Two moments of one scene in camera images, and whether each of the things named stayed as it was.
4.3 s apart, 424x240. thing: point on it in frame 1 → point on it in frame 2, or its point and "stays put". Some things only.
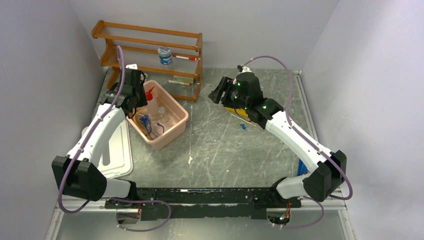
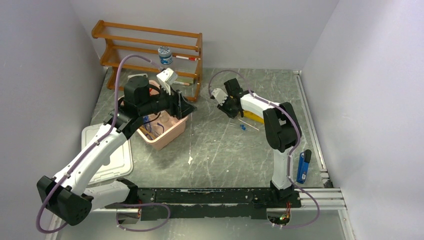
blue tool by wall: x=302 y=168 stays put
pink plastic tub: x=162 y=121 stays put
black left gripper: x=142 y=101 → x=177 y=106
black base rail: x=166 y=203 stays put
